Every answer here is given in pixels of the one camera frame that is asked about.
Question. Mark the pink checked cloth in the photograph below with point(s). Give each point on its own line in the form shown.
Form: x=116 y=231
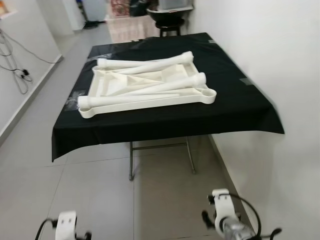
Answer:
x=130 y=30

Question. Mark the black wok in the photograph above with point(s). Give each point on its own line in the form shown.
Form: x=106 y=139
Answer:
x=167 y=15

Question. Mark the clear tape patch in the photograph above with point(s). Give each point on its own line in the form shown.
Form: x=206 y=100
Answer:
x=75 y=95

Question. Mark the cream plastic table top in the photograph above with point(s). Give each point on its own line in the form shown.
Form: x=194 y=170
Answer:
x=150 y=106

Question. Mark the grey tape patch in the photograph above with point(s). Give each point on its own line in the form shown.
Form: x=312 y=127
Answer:
x=212 y=41
x=245 y=81

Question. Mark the black floor appliance base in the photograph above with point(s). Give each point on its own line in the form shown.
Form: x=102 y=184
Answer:
x=92 y=23

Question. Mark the cluttered wall niche shelf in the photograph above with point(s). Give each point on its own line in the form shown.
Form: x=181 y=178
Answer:
x=6 y=14

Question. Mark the black tablecloth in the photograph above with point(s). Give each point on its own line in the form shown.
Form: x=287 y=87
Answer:
x=165 y=120

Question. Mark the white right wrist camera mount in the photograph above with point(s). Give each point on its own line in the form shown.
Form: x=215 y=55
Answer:
x=223 y=202

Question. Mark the red printed box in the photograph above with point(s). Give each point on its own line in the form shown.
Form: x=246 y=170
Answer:
x=120 y=7

